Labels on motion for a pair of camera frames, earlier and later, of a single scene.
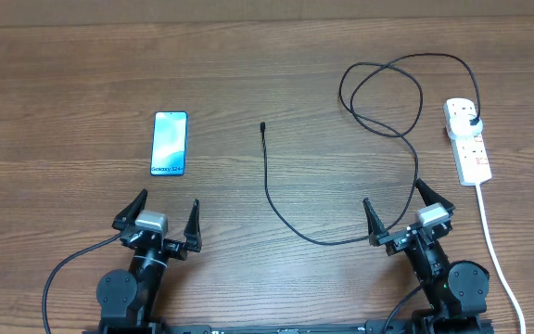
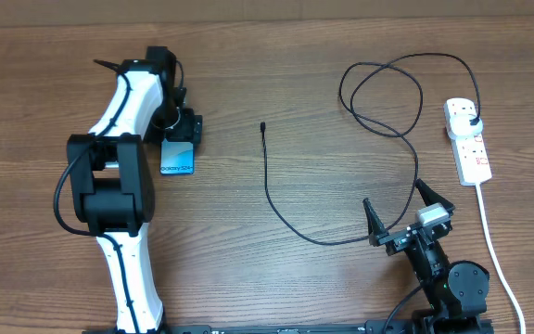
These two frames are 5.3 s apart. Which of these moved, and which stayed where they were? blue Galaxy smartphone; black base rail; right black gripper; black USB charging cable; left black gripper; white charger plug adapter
Moved: blue Galaxy smartphone; left black gripper
Stayed: black base rail; right black gripper; white charger plug adapter; black USB charging cable
